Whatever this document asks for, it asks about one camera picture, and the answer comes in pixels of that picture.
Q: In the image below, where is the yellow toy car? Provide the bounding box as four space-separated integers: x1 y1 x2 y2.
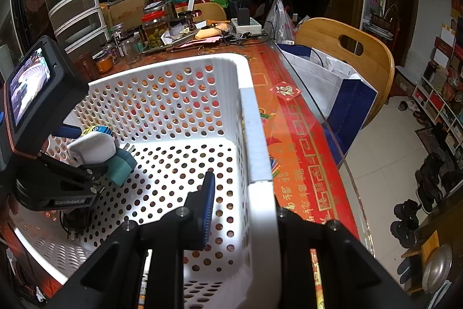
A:
81 126 111 136

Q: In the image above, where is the clear plastic bag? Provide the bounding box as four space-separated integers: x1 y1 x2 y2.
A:
266 0 295 42

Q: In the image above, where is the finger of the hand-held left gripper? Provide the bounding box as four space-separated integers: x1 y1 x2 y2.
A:
38 151 109 184
58 124 82 139

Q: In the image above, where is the white and blue shopping bag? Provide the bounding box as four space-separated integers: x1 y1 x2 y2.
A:
278 43 379 165

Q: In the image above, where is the empty glass jar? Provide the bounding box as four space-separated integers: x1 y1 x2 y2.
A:
121 32 143 63

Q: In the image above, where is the teal cube charger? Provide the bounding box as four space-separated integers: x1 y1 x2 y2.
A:
106 146 137 187

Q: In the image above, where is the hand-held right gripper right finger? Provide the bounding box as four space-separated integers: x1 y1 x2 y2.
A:
277 208 413 309

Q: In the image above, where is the white plastic drawer tower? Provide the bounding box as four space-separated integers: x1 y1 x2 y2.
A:
41 0 111 52

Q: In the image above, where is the black power adapter with cable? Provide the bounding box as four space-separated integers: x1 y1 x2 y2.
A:
60 208 93 241

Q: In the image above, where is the cardboard box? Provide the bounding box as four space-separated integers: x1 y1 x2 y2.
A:
99 0 153 29

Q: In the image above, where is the plain white square charger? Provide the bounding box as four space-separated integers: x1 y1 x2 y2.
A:
66 133 117 165

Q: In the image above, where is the row of dark shoes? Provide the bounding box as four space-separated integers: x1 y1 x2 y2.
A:
391 150 463 250

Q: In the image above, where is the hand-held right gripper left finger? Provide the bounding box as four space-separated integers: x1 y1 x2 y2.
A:
54 171 216 309

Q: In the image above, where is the metal basin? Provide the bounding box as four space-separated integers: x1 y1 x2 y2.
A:
423 244 453 291

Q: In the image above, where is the white perforated plastic basket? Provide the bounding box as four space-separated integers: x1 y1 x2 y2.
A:
16 54 281 309

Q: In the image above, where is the pickle jar with red lid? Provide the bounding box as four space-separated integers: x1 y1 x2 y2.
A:
142 14 170 49

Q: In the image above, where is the white power strip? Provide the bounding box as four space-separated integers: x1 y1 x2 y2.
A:
231 19 263 34

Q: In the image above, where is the orange-filled glass jar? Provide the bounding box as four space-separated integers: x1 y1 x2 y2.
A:
95 54 113 73

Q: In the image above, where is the brown mug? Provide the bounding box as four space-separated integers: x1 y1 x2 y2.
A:
74 52 100 81

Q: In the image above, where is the white display shelf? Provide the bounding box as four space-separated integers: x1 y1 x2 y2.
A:
412 41 463 158

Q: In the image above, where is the red floral tablecloth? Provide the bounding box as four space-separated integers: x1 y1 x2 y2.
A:
249 41 360 241

